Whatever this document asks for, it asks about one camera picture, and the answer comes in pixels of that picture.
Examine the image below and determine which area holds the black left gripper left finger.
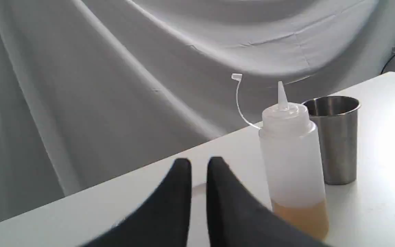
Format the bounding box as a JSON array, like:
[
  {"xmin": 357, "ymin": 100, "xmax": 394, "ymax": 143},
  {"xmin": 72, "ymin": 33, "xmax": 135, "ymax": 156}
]
[{"xmin": 84, "ymin": 158, "xmax": 192, "ymax": 247}]

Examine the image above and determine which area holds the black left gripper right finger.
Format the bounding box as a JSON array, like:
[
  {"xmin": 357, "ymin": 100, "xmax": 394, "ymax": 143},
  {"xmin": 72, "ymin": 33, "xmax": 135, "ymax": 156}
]
[{"xmin": 206, "ymin": 157, "xmax": 325, "ymax": 247}]

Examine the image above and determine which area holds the translucent plastic squeeze bottle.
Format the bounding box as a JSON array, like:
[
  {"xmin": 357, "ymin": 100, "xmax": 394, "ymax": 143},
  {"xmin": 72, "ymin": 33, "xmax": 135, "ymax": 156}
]
[{"xmin": 231, "ymin": 73, "xmax": 330, "ymax": 240}]

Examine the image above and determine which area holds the stainless steel cup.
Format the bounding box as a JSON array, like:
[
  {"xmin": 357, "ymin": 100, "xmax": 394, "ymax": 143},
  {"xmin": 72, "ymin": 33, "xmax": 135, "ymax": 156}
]
[{"xmin": 303, "ymin": 96, "xmax": 360, "ymax": 186}]

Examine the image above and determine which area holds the grey fabric backdrop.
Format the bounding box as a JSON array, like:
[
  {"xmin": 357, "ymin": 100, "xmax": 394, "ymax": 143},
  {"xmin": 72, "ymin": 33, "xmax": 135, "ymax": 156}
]
[{"xmin": 0, "ymin": 0, "xmax": 395, "ymax": 222}]

